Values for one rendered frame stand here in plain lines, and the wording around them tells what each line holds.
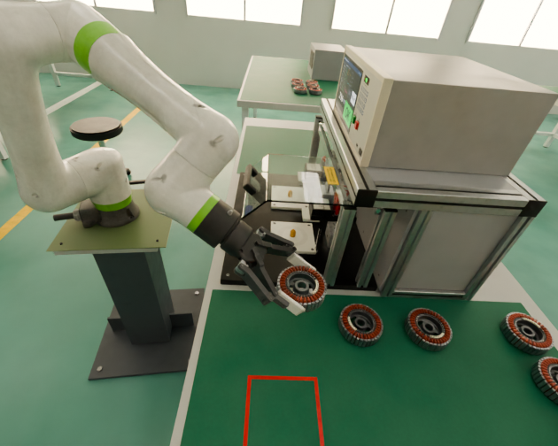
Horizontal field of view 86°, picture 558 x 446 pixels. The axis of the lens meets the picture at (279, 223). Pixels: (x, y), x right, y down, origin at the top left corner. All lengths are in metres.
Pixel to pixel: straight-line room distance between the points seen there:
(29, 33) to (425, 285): 1.11
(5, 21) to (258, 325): 0.81
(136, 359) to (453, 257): 1.41
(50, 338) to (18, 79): 1.37
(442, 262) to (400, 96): 0.46
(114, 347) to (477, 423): 1.48
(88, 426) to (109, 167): 1.06
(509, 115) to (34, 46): 1.01
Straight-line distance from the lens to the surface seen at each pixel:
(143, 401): 1.61
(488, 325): 1.07
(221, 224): 0.60
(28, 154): 0.95
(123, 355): 1.72
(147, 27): 5.86
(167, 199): 0.60
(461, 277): 1.02
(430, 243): 0.87
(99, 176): 1.07
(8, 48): 0.82
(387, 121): 0.75
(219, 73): 5.69
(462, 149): 0.86
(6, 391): 1.88
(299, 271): 0.70
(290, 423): 0.74
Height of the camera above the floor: 1.45
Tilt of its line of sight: 39 degrees down
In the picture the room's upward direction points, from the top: 6 degrees clockwise
